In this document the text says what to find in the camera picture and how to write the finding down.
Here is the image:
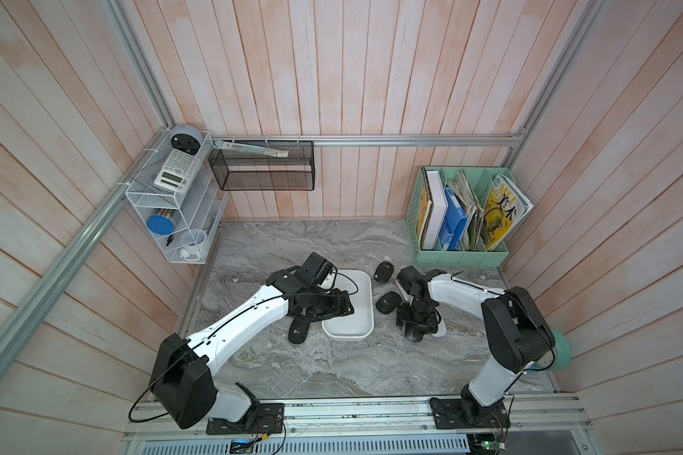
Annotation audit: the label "black mouse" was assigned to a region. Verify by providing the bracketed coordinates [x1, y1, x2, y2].
[375, 291, 403, 315]
[288, 318, 311, 345]
[373, 261, 395, 284]

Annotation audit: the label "white mouse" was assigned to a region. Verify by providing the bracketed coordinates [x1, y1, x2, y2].
[433, 320, 447, 339]

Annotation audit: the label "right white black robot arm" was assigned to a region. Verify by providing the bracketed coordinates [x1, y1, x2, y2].
[396, 267, 556, 413]

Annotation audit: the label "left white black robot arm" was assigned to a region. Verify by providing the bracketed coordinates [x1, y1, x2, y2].
[147, 252, 360, 430]

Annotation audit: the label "white storage box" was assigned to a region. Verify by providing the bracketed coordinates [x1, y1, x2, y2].
[322, 269, 374, 341]

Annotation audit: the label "green file organizer box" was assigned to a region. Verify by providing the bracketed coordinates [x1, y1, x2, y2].
[405, 166, 515, 268]

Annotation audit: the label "papers in organizer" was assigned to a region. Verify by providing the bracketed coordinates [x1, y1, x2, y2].
[447, 170, 482, 250]

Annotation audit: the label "white book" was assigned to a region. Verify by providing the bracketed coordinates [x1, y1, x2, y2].
[421, 170, 448, 250]

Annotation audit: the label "blue folder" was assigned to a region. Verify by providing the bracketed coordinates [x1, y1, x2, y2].
[438, 187, 468, 251]

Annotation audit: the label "yellow magazine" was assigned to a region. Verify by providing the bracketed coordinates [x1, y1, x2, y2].
[481, 174, 534, 251]

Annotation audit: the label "green round clock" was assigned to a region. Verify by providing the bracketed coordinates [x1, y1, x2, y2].
[535, 328, 572, 371]

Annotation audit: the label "black mesh basket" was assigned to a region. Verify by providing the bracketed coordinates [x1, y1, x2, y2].
[209, 140, 316, 191]

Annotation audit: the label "blue lid container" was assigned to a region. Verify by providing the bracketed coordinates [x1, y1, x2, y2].
[145, 209, 176, 236]

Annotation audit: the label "ruler on basket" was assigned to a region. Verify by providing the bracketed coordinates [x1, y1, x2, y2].
[212, 140, 290, 158]

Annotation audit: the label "white calculator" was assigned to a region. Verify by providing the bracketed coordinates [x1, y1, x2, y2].
[153, 149, 201, 195]

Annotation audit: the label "white round speaker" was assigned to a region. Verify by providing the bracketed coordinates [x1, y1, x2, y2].
[170, 125, 203, 155]

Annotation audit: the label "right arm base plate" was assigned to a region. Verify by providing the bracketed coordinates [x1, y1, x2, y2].
[429, 397, 510, 430]

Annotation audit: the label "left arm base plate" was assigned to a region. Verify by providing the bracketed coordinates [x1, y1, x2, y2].
[206, 402, 285, 435]

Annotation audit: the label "white wire shelf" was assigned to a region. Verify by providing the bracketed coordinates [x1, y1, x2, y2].
[125, 129, 228, 265]

